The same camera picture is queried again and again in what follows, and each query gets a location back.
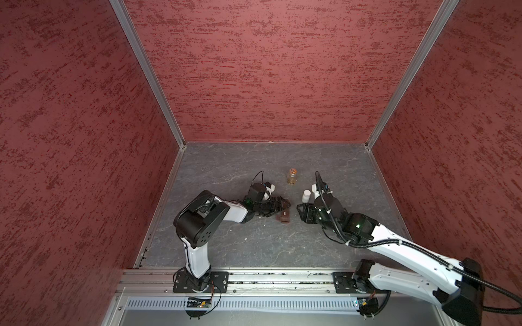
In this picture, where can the amber glass pill jar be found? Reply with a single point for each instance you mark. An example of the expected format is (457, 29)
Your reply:
(292, 176)

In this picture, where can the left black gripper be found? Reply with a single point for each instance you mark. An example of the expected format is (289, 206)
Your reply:
(278, 207)

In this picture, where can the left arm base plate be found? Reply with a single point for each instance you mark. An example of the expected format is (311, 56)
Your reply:
(184, 282)

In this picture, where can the right aluminium corner post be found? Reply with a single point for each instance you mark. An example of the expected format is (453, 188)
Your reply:
(439, 21)

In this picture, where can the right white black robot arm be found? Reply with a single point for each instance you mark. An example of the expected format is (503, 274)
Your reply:
(447, 283)

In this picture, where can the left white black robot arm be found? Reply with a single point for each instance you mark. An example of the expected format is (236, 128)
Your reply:
(199, 220)

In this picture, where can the white pill bottle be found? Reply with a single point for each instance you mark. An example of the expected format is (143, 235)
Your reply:
(306, 196)

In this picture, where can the brown pill organizer strip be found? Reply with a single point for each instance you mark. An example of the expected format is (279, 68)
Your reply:
(283, 216)

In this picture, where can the aluminium front rail frame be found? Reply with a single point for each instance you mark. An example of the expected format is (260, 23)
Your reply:
(241, 282)

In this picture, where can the white slotted cable duct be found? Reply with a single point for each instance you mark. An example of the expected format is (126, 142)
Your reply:
(328, 305)

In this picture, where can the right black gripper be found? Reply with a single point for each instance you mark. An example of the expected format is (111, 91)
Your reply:
(308, 212)

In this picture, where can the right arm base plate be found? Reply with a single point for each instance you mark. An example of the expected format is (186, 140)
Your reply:
(346, 283)

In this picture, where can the left aluminium corner post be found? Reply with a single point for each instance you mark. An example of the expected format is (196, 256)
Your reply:
(130, 31)

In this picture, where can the aluminium corner post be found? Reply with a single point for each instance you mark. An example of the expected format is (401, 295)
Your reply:
(439, 21)
(130, 31)

